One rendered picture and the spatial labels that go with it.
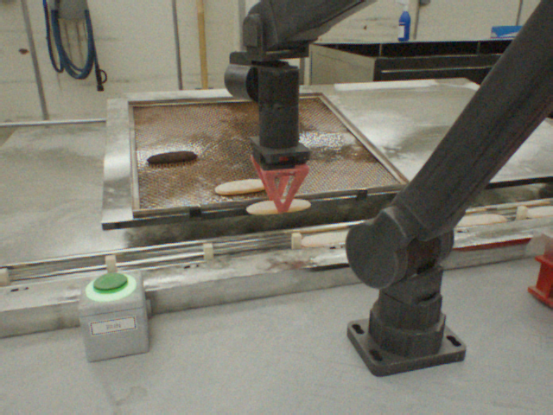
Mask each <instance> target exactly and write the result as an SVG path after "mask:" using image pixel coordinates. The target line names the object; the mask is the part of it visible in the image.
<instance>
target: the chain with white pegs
mask: <svg viewBox="0 0 553 415"><path fill-rule="evenodd" d="M528 209H529V208H527V207H525V206H521V207H518V211H517V215H516V220H526V217H527V214H528ZM298 248H302V236H301V235H300V234H299V233H292V249H298ZM204 253H205V258H204V261H205V260H211V259H213V247H212V244H205V245H204ZM105 265H106V270H107V273H111V272H117V266H116V260H115V256H114V255H111V256H106V257H105ZM9 285H11V282H10V276H9V273H8V269H7V268H3V269H0V287H2V286H9Z"/></svg>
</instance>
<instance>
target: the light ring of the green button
mask: <svg viewBox="0 0 553 415"><path fill-rule="evenodd" d="M125 276H126V277H127V278H128V282H129V285H128V286H127V287H126V288H125V289H124V290H122V291H120V292H118V293H115V294H110V295H100V294H97V293H95V292H94V291H93V290H92V283H93V281H92V282H91V283H90V284H89V285H88V286H87V287H86V294H87V296H89V297H90V298H91V299H93V300H97V301H111V300H116V299H119V298H121V297H125V296H127V295H128V294H130V293H131V292H132V291H133V290H134V288H135V285H136V284H135V280H134V279H133V278H132V277H130V276H127V275H125Z"/></svg>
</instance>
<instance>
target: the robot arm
mask: <svg viewBox="0 0 553 415"><path fill-rule="evenodd" d="M377 1H378V0H260V1H258V2H257V3H255V4H254V5H253V6H251V8H250V9H249V11H248V13H247V16H246V17H245V19H244V21H243V26H242V31H243V47H246V51H244V52H237V51H235V52H231V53H230V55H229V65H228V67H227V68H226V70H225V74H224V85H225V88H226V90H227V91H228V93H229V94H230V95H232V96H233V97H235V98H239V99H245V100H249V101H253V102H257V103H258V104H259V106H258V124H259V137H250V146H252V156H251V160H252V162H253V165H254V167H255V169H256V171H257V173H258V175H259V178H260V180H261V182H262V184H263V185H264V189H265V191H266V193H267V195H268V196H269V199H270V201H274V203H275V206H276V209H277V212H278V213H283V212H288V210H289V207H290V205H291V203H292V201H293V200H294V198H295V196H296V193H297V191H298V189H299V188H300V187H301V185H302V183H303V181H304V179H305V178H306V176H307V174H308V172H309V166H308V165H307V160H310V159H311V150H310V149H309V148H308V147H306V146H305V145H304V144H302V143H301V142H300V141H299V110H300V68H298V66H291V65H290V64H289V62H288V61H282V60H292V59H302V58H309V45H310V44H312V43H314V42H317V41H319V39H318V37H320V36H322V35H325V33H327V32H328V31H329V30H330V29H331V28H332V27H333V26H334V25H335V24H337V23H338V22H341V21H342V20H344V19H346V18H347V17H349V16H351V15H353V14H355V13H356V12H358V11H360V10H362V9H364V8H366V7H367V6H369V5H371V4H373V3H376V2H377ZM552 111H553V0H541V1H540V2H539V4H538V5H537V7H536V8H535V9H534V10H533V12H532V13H531V15H530V16H529V18H528V19H527V21H526V22H525V24H524V25H523V27H522V28H521V29H520V30H519V32H518V33H517V35H516V36H515V38H514V39H512V41H511V42H510V44H509V45H508V46H507V48H506V49H505V51H504V53H503V54H502V55H501V57H500V58H499V60H498V61H497V63H496V64H495V66H494V67H493V69H492V70H491V72H490V73H489V74H488V75H487V77H486V78H485V80H484V81H483V82H482V84H481V85H480V87H479V88H478V90H477V91H476V93H474V95H473V96H472V97H471V99H470V100H469V101H468V102H467V104H466V105H465V107H464V108H463V110H462V111H461V113H460V114H459V116H458V117H457V118H456V120H455V121H454V122H453V124H452V125H451V126H450V128H449V129H448V131H447V132H446V134H445V135H444V137H443V138H442V140H441V141H440V143H439V144H438V145H437V146H436V147H435V149H434V151H433V152H432V153H431V155H430V156H429V158H428V159H427V161H426V162H425V164H424V165H423V166H422V167H421V168H420V170H419V171H418V172H417V173H416V175H415V176H414V177H413V179H412V180H411V181H410V182H408V183H407V184H406V185H405V186H404V187H403V188H402V189H401V190H400V191H399V193H398V194H397V196H396V197H395V199H394V200H393V201H392V202H391V203H390V206H389V207H387V208H385V209H382V210H380V211H379V213H378V215H377V216H376V217H374V218H371V219H369V220H366V221H363V222H360V223H358V224H356V225H354V226H353V227H352V228H351V229H350V230H349V232H348V234H347V236H346V245H345V248H346V257H347V261H348V263H349V265H350V267H351V269H352V271H353V273H354V274H355V276H356V277H357V278H358V279H359V280H360V281H361V282H362V283H363V284H365V285H366V286H368V287H370V288H373V289H375V290H379V297H378V300H377V301H376V302H375V304H374V305H373V307H372V309H370V318H367V319H362V320H359V319H357V320H352V321H350V322H348V324H347V334H346V335H347V337H348V338H349V340H350V341H351V343H352V345H353V347H354V348H355V350H356V351H357V353H358V354H359V356H360V358H361V359H362V361H363V362H364V363H365V365H366V367H367V368H368V370H369V371H370V373H371V374H372V375H373V376H376V377H385V376H390V375H394V374H401V373H406V372H410V371H415V370H419V369H424V368H428V367H435V366H440V365H444V364H449V363H454V362H458V361H464V360H465V357H466V352H467V344H466V343H465V342H463V341H462V340H461V339H460V338H459V337H458V336H457V335H456V334H455V333H454V332H453V331H452V330H451V329H450V328H449V327H448V326H447V325H446V324H445V321H446V315H445V314H443V313H442V311H441V308H442V298H443V296H442V295H441V287H442V276H443V271H444V267H442V266H440V265H439V264H440V263H441V262H442V261H443V260H444V259H446V258H447V257H448V256H449V255H450V253H451V252H452V251H453V248H454V240H455V236H454V228H455V227H456V225H457V224H458V223H459V222H460V221H461V220H462V218H463V217H464V215H465V214H466V210H467V209H468V207H469V206H470V205H471V203H472V202H473V201H474V200H475V198H476V197H477V196H478V195H479V193H480V192H481V191H482V190H483V188H484V187H485V186H486V185H487V184H488V183H489V182H490V181H491V180H492V179H493V178H494V176H495V175H496V174H497V173H499V172H500V171H501V169H502V168H503V167H504V166H505V165H506V163H507V162H508V161H509V160H510V159H511V158H512V156H513V155H514V154H515V153H516V152H517V151H518V149H519V148H520V147H521V146H522V145H523V144H524V142H525V141H526V140H527V139H528V138H529V136H530V135H531V134H532V133H533V132H534V131H535V129H536V128H537V127H538V126H539V125H540V124H541V123H542V122H543V121H544V120H545V119H546V118H547V117H548V116H549V115H550V114H551V113H552ZM279 176H281V178H280V182H279V184H278V188H276V185H275V183H274V180H275V177H279ZM289 176H294V177H295V178H294V180H293V182H292V184H291V186H290V189H289V192H288V194H287V196H286V199H285V201H284V202H281V199H282V197H283V193H284V190H285V188H286V186H287V183H288V180H289Z"/></svg>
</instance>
